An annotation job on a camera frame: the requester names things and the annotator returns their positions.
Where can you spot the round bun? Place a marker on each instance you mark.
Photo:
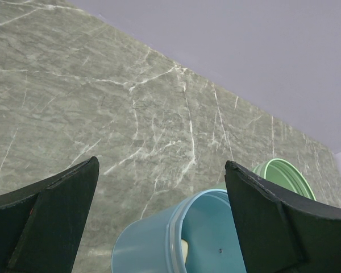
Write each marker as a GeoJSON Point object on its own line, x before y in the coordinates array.
{"type": "Point", "coordinates": [185, 250]}

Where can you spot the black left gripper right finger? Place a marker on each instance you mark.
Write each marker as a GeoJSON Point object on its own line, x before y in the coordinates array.
{"type": "Point", "coordinates": [279, 230]}

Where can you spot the blue plastic container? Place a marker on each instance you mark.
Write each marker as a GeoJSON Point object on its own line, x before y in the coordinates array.
{"type": "Point", "coordinates": [204, 220]}

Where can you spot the green plastic container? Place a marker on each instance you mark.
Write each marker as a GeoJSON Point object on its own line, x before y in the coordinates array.
{"type": "Point", "coordinates": [283, 174]}

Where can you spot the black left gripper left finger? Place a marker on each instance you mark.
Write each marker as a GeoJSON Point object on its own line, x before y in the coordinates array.
{"type": "Point", "coordinates": [41, 225]}

